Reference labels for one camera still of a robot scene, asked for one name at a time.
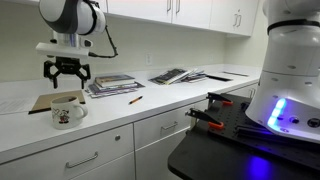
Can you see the orange and black pen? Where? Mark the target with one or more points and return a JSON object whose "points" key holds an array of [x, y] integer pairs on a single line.
{"points": [[135, 100]]}

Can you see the thin grey ruler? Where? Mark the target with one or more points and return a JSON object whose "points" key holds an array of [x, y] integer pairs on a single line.
{"points": [[235, 73]]}

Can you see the wide white drawer front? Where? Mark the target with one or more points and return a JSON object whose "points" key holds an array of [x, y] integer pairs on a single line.
{"points": [[50, 156]]}

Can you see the black work table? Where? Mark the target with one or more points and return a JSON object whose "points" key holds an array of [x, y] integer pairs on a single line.
{"points": [[213, 156]]}

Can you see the white wall outlet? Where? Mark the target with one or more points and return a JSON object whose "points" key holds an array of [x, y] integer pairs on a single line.
{"points": [[149, 59]]}

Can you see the white wrist camera mount plate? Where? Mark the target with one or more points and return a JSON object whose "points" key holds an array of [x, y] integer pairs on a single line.
{"points": [[63, 50]]}

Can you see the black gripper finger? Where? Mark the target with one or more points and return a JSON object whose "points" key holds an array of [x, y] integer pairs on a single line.
{"points": [[49, 74], [85, 75]]}

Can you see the white upper cabinet door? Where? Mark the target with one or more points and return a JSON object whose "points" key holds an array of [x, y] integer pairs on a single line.
{"points": [[191, 12], [140, 9], [230, 18]]}

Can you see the flat black folder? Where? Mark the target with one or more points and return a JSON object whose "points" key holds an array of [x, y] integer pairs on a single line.
{"points": [[218, 78]]}

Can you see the white mug with cartoon print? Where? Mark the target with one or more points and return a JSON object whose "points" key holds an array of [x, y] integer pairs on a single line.
{"points": [[66, 113]]}

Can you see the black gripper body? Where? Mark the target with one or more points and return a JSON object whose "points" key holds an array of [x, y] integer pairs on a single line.
{"points": [[67, 65]]}

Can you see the round silver drawer lock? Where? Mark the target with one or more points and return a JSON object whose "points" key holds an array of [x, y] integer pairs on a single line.
{"points": [[117, 137]]}

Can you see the dark hardcover book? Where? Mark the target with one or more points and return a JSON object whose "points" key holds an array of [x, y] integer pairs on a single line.
{"points": [[115, 80]]}

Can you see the white paper sheet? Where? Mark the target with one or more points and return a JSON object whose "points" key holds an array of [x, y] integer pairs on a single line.
{"points": [[15, 105]]}

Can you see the fanned colourful magazines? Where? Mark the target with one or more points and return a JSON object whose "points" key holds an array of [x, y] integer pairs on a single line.
{"points": [[196, 77]]}

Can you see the purple magazine stack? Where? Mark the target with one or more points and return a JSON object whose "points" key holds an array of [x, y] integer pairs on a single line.
{"points": [[113, 90]]}

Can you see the black perforated breadboard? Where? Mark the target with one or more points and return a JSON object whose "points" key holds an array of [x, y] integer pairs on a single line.
{"points": [[240, 133]]}

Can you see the brown cardboard notebook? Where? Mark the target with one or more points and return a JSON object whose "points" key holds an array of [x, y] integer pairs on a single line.
{"points": [[43, 100]]}

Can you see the keyboard print magazine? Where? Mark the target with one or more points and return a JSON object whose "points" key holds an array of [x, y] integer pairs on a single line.
{"points": [[170, 76]]}

